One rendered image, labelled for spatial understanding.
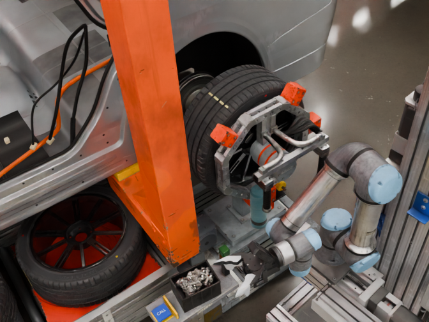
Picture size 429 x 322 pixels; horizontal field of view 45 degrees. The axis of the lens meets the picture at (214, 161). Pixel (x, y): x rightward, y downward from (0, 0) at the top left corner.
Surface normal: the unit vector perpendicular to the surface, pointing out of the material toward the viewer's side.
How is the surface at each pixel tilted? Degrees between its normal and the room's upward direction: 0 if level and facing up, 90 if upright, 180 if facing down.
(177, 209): 90
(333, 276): 0
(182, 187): 90
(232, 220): 0
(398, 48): 0
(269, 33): 90
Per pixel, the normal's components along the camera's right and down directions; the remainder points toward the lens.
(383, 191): 0.45, 0.52
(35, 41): -0.16, -0.63
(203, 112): -0.58, -0.23
